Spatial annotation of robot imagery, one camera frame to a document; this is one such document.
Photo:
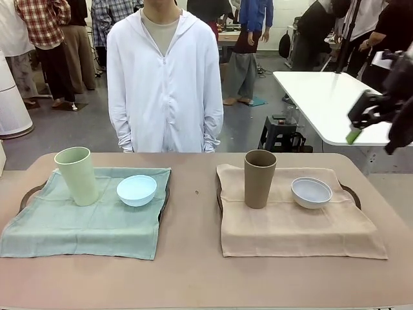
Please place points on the white rounded table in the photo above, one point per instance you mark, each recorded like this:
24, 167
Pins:
322, 100

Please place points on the person in white shirt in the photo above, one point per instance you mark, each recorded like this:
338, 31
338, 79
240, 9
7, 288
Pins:
16, 38

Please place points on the brown tall cup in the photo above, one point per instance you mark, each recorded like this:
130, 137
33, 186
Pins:
259, 181

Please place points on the person in dark hooded top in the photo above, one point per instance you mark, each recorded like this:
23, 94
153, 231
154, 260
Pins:
206, 9

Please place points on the person in black clothes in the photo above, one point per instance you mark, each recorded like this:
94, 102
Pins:
313, 32

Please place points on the beige cloth mat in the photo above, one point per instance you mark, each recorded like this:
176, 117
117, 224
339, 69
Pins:
290, 229

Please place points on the person in blue jacket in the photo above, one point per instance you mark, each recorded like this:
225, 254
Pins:
255, 19

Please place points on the person in white hoodie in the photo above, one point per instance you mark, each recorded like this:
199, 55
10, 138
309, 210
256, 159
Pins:
164, 80

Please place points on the white bowl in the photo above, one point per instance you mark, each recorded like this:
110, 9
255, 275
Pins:
311, 193

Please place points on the black plastic stool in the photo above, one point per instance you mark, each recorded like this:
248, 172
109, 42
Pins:
277, 135

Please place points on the person's right forearm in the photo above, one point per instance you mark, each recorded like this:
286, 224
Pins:
121, 129

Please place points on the small grey bottle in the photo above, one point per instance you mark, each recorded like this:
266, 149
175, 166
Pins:
289, 114

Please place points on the white box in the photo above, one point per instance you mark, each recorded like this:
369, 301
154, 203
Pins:
2, 158

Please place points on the light blue bowl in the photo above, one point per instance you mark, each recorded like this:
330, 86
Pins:
137, 192

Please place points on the green cloth mat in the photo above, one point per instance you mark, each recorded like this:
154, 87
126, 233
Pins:
80, 232

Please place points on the light green tall cup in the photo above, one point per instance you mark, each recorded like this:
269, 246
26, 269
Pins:
80, 181

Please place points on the person's left forearm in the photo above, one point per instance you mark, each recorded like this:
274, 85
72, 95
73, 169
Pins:
211, 129

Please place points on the black smartphone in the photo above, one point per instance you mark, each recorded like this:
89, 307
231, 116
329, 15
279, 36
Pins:
278, 116

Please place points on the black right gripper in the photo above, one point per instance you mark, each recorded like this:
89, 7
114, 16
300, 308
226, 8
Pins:
398, 74

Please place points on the black tripod pole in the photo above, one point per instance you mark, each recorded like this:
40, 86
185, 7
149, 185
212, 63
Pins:
348, 35

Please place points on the person in plaid shirt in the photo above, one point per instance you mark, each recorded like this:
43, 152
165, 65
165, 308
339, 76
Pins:
45, 22

